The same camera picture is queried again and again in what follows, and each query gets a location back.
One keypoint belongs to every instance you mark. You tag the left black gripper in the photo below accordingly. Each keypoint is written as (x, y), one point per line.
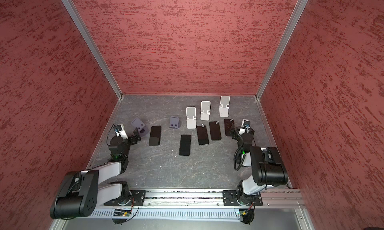
(133, 141)

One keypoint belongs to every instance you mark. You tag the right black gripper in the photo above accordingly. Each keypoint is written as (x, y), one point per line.
(235, 133)

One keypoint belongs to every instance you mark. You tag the black phone with tag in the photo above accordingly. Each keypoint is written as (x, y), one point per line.
(202, 133)
(215, 131)

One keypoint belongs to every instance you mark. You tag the white phone stand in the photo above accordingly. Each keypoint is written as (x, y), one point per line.
(205, 110)
(224, 106)

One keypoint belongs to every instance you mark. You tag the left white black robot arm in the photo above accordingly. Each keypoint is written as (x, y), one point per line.
(81, 192)

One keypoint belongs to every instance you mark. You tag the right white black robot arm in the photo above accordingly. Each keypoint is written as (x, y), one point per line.
(266, 164)

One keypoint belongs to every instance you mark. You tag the back round dark stand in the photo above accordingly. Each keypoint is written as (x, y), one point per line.
(175, 122)

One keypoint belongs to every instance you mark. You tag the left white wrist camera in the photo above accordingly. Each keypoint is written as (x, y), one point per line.
(119, 131)

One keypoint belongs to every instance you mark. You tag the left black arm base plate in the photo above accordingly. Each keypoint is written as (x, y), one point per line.
(135, 198)

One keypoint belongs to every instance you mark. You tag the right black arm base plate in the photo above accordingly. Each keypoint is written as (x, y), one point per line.
(233, 198)

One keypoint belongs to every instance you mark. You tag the left circuit board with wires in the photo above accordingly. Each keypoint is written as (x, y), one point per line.
(121, 216)

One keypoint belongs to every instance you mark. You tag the circuit board with wires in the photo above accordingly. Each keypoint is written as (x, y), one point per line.
(247, 213)
(121, 216)

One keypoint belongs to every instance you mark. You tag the aluminium front rail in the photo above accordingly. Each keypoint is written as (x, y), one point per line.
(213, 199)

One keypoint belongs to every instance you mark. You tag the white slotted cable duct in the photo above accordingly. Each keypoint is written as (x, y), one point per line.
(229, 215)

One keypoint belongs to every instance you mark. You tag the right circuit board with wires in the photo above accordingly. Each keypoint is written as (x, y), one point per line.
(247, 213)

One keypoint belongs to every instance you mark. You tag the left aluminium corner post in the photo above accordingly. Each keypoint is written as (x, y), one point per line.
(81, 26)

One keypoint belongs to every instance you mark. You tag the aluminium corner post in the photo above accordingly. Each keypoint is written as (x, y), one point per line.
(81, 26)
(293, 20)

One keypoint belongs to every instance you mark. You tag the right aluminium corner post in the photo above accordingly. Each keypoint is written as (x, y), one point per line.
(293, 20)

